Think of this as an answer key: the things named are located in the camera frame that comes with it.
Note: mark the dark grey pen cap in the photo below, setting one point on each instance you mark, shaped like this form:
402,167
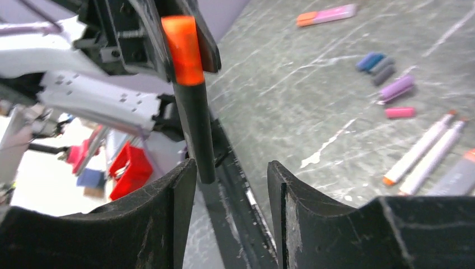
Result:
380,77

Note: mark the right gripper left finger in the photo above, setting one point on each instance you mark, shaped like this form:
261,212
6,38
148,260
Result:
147,228

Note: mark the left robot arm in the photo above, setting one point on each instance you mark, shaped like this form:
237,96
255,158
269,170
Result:
39,65

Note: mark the black orange highlighter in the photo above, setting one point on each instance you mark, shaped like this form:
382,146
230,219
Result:
190,92

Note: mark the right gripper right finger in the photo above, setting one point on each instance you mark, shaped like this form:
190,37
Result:
312,230

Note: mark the purple highlighter cap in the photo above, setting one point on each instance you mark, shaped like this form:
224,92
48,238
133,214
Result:
396,89

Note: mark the white pen grey cap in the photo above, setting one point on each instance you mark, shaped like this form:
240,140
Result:
432,159

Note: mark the pink marker cap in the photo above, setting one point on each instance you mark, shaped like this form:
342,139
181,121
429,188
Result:
400,112

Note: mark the orange pen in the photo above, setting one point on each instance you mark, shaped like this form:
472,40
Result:
333,14

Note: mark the blue pen cap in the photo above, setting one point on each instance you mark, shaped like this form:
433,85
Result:
369,61

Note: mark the red bin outside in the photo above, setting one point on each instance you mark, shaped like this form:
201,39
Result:
130,170

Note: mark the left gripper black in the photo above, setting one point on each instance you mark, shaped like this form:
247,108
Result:
127,37

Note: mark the white marker orange end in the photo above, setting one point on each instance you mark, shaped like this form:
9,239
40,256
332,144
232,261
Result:
418,150

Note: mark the black base frame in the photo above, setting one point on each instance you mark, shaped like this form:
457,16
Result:
242,235

